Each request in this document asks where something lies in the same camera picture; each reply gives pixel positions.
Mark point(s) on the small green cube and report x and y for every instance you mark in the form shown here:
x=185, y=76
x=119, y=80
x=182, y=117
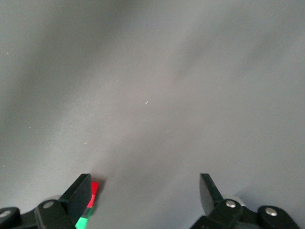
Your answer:
x=83, y=223

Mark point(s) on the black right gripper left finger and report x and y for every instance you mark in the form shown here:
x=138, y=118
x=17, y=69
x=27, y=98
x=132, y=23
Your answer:
x=76, y=195

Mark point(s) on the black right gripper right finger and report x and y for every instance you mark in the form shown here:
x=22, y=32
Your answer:
x=209, y=195

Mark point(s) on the small red cube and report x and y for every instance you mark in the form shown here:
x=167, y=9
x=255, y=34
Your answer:
x=94, y=190

